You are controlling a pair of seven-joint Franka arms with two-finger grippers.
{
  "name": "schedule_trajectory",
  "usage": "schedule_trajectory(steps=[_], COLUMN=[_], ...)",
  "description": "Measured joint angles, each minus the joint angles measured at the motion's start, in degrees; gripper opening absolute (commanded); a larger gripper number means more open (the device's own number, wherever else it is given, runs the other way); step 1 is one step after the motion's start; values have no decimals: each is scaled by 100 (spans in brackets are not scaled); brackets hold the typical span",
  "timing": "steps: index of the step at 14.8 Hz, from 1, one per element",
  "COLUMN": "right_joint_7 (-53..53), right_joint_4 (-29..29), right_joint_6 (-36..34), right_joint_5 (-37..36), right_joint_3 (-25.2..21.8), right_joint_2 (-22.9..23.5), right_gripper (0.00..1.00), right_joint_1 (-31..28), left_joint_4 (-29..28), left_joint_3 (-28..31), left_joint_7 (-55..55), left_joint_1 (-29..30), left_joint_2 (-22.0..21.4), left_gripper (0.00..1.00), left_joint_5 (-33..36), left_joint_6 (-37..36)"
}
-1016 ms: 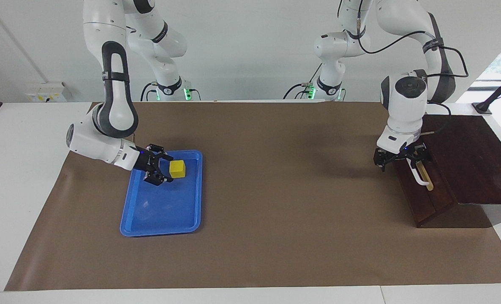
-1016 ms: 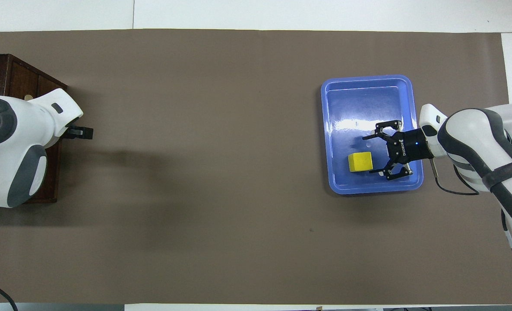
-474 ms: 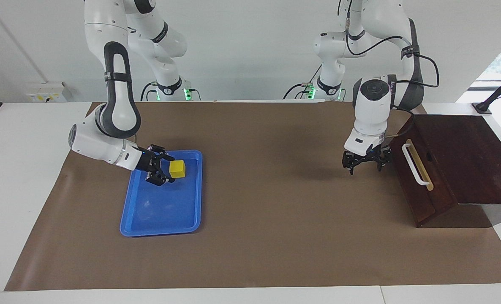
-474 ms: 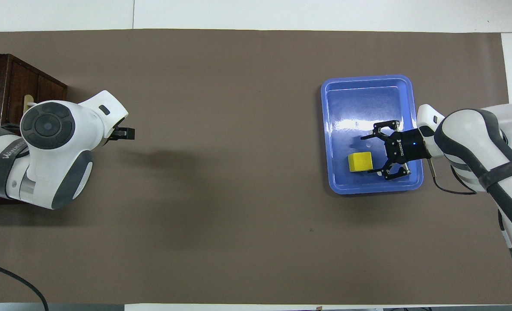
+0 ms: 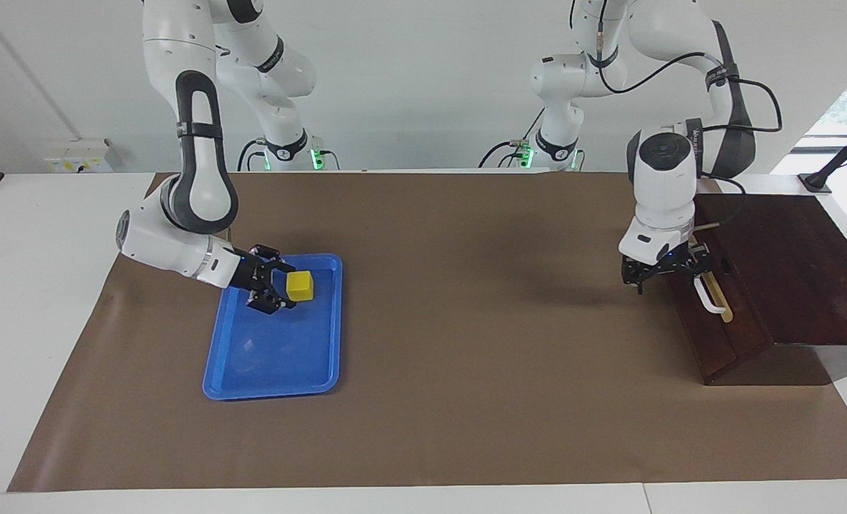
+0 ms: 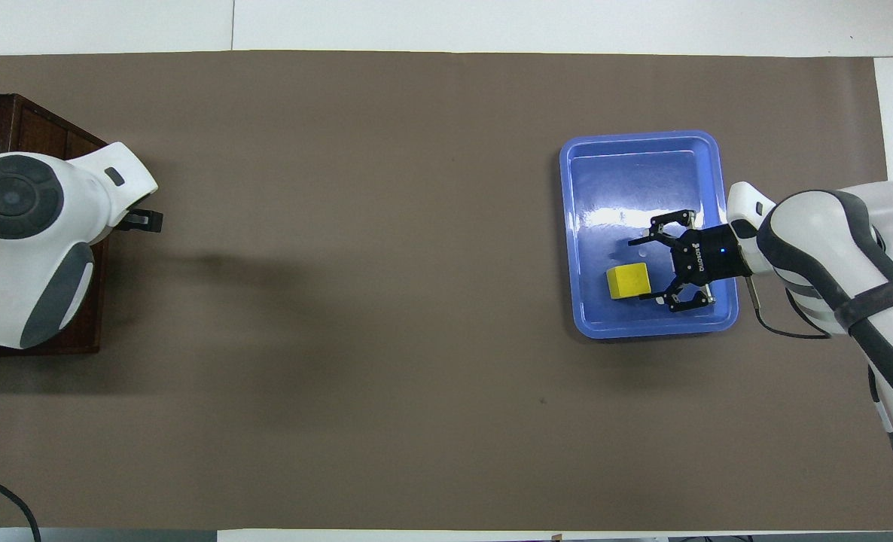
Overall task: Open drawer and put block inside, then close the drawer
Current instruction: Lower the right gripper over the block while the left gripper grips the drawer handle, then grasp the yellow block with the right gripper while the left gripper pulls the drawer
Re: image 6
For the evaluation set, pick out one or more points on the brown table mat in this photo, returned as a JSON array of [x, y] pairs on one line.
[[341, 301]]

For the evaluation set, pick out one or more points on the blue plastic tray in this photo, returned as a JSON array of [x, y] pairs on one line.
[[620, 188]]

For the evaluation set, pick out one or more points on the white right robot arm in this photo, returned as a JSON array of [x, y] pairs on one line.
[[815, 248]]

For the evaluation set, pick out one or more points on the yellow cube block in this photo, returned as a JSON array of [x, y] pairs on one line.
[[627, 282]]

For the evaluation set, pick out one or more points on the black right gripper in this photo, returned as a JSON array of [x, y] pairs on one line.
[[706, 256]]

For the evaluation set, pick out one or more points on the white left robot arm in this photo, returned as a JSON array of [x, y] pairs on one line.
[[32, 248]]

